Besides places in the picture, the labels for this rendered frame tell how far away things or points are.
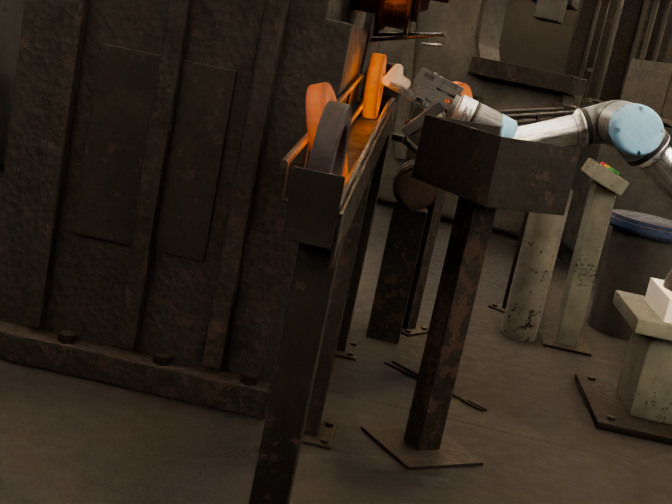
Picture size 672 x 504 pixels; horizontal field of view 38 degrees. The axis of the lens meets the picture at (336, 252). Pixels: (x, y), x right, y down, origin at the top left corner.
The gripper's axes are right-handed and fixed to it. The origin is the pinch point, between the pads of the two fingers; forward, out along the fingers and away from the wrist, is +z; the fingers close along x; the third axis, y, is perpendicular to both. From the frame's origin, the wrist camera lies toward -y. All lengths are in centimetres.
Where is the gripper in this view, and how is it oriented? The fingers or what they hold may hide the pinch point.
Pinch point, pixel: (376, 78)
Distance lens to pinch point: 236.4
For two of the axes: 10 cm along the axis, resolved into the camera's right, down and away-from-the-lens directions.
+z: -8.9, -4.5, 0.0
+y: 4.4, -8.7, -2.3
